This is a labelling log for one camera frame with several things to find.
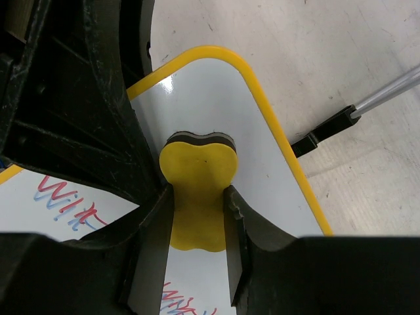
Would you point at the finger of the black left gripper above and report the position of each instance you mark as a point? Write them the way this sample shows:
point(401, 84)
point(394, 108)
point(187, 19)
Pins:
point(66, 67)

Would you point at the yellow bone-shaped eraser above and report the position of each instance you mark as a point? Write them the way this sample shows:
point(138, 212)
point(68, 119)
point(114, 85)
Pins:
point(199, 168)

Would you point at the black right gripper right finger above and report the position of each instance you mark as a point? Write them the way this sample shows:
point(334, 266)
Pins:
point(272, 272)

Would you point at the metal whiteboard stand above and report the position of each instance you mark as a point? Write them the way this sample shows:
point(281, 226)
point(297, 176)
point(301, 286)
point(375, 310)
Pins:
point(350, 115)

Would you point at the yellow-framed whiteboard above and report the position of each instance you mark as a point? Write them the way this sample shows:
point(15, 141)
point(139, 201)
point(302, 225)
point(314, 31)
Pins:
point(204, 90)

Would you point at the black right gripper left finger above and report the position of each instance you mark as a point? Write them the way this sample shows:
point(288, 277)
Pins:
point(119, 269)

